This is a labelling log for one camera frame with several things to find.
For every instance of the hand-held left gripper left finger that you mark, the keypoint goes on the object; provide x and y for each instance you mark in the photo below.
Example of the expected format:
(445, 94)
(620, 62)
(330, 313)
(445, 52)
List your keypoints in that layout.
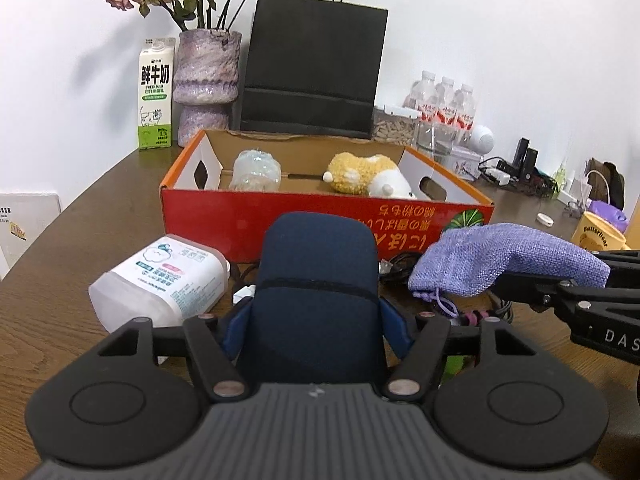
(232, 332)

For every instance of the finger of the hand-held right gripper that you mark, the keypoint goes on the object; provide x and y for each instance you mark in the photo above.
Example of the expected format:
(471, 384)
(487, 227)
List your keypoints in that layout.
(620, 256)
(530, 290)

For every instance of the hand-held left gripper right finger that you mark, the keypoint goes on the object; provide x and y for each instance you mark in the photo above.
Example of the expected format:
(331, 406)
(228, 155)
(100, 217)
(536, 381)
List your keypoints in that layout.
(397, 330)

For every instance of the purple burlap pouch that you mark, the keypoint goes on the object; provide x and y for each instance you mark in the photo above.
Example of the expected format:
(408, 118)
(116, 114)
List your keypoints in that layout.
(480, 260)

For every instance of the navy blue fabric case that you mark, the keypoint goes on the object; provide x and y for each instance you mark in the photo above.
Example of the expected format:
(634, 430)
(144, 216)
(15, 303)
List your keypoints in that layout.
(315, 285)

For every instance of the red cardboard box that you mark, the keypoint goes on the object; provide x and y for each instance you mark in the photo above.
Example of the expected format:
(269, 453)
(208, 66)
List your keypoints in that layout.
(225, 220)

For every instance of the wooden desktop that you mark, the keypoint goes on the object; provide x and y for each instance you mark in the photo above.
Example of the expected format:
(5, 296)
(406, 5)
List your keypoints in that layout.
(75, 260)

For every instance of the yellow cup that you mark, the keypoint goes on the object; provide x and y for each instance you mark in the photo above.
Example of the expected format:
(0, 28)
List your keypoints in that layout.
(597, 235)

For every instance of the small white power adapter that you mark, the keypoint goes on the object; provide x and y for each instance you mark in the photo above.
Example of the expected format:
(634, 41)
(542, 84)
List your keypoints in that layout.
(245, 295)

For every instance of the purple plastic object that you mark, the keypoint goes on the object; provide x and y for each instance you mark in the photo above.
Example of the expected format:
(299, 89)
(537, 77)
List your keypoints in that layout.
(610, 212)

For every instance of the small white round lid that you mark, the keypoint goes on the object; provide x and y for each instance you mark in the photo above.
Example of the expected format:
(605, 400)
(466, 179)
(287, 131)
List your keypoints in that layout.
(545, 219)

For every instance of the white wet wipes pack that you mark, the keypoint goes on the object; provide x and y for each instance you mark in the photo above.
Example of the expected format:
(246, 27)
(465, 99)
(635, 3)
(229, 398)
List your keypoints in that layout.
(160, 280)

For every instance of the white charger plug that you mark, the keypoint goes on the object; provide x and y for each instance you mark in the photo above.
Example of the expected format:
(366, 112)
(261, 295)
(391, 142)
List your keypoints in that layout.
(499, 176)

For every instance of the white floral tin box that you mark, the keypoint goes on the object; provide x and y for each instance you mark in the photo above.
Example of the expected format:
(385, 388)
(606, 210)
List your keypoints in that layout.
(465, 165)

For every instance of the white round speaker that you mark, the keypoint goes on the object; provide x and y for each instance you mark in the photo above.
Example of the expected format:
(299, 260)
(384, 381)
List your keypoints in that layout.
(482, 137)

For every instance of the crushed clear plastic bottle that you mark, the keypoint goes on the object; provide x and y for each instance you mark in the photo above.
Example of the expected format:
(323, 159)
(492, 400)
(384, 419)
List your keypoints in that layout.
(255, 172)

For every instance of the yellow and white plush toy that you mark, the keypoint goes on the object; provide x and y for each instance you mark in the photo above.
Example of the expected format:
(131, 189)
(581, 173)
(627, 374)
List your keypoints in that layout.
(360, 172)

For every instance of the clear glass jar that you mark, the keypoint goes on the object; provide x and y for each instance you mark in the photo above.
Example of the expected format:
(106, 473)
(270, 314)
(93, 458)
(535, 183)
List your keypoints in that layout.
(435, 142)

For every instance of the red label water bottle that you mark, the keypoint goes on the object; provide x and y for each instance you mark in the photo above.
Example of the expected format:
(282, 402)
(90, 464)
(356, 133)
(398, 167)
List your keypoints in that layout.
(445, 102)
(422, 95)
(464, 110)

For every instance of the clear container of seeds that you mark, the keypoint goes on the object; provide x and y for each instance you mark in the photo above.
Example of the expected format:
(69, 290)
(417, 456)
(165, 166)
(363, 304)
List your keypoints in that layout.
(392, 125)

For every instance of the white cardboard box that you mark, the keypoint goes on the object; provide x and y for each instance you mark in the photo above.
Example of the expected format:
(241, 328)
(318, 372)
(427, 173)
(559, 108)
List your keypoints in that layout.
(25, 230)

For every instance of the white and green milk carton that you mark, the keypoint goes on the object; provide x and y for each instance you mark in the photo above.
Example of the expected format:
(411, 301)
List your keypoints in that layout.
(156, 100)

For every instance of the purple marbled vase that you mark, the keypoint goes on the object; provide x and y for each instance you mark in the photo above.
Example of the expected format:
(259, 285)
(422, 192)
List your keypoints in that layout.
(205, 80)

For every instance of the black paper bag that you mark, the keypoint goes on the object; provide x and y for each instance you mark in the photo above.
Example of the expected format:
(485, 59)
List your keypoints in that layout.
(310, 60)

